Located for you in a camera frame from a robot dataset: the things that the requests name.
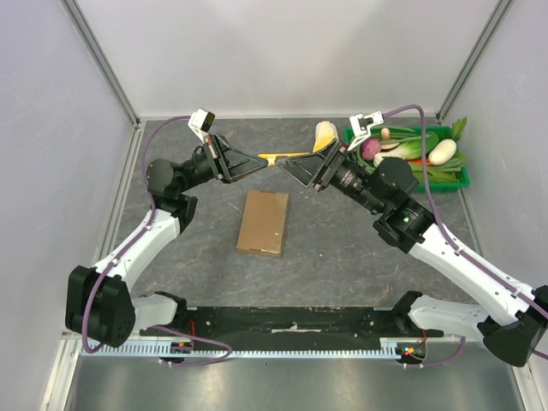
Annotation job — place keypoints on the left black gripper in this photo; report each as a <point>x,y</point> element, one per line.
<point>220,165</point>

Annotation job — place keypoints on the white radish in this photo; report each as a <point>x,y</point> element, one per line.
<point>444,151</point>

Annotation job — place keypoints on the purple onion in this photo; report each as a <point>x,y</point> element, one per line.
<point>370,148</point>

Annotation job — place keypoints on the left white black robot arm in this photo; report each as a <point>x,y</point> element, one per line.
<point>99,302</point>

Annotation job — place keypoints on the left aluminium frame post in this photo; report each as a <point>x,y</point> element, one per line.
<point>90,40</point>

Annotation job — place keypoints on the yellow napa cabbage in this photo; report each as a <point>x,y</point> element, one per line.
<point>325,134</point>

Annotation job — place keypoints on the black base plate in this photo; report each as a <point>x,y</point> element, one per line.
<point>216,322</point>

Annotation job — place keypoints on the orange carrot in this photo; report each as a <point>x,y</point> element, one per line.
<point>419,161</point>

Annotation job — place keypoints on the grey slotted cable duct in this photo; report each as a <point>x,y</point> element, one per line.
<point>385,350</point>

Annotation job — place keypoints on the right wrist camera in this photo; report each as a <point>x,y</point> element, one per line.
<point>362,124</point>

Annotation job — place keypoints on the aluminium frame post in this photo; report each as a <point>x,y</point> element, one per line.
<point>90,40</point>
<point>487,33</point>

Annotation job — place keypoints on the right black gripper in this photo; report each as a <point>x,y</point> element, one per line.
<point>329,165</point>

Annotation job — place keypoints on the right aluminium frame post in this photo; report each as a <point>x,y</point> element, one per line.
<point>487,33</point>

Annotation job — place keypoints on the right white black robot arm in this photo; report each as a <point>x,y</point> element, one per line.
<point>509,317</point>

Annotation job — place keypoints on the front aluminium rail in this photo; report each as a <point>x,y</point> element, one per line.
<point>112,324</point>

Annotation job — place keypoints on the bok choy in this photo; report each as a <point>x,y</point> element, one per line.
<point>408,149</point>

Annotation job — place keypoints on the green plastic tray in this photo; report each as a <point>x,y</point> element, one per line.
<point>454,186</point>

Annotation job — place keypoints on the yellow utility knife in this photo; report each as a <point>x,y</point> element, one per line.
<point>271,158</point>

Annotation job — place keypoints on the celery leaf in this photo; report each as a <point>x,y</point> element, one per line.
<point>457,128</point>

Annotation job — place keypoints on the brown mushroom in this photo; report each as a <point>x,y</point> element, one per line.
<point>385,134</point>

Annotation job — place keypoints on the brown cardboard express box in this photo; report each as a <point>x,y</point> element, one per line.
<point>263,223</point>

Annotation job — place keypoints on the green long beans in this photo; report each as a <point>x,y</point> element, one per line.
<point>386,145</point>

